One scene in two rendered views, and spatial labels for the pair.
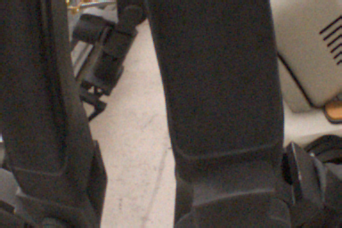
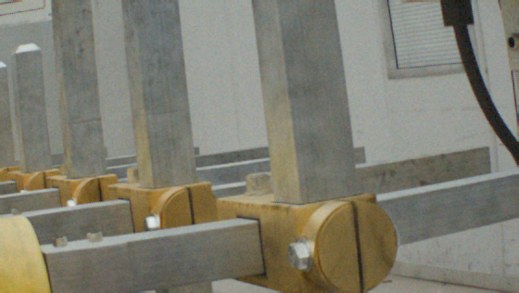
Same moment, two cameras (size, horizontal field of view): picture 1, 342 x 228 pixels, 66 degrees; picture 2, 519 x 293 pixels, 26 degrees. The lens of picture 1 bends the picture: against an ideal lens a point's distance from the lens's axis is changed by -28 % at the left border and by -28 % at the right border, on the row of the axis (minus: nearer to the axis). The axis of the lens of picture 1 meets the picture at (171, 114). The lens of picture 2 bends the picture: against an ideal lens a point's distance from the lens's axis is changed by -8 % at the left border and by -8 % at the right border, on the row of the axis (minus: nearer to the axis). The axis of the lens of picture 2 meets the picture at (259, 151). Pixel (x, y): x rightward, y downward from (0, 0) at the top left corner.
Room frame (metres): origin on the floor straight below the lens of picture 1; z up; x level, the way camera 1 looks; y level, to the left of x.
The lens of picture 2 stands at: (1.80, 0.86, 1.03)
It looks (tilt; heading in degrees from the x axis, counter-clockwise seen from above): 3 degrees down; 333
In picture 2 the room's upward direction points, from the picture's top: 7 degrees counter-clockwise
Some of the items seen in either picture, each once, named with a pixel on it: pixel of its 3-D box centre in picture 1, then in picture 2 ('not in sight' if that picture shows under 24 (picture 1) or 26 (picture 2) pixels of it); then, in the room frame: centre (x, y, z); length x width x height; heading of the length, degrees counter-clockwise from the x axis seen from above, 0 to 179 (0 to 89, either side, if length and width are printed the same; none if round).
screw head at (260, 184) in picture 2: not in sight; (260, 184); (2.44, 0.53, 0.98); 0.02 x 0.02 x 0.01
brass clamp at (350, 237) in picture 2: not in sight; (303, 240); (2.39, 0.54, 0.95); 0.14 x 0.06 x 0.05; 176
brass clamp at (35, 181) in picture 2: not in sight; (35, 191); (3.14, 0.48, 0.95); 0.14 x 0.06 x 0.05; 176
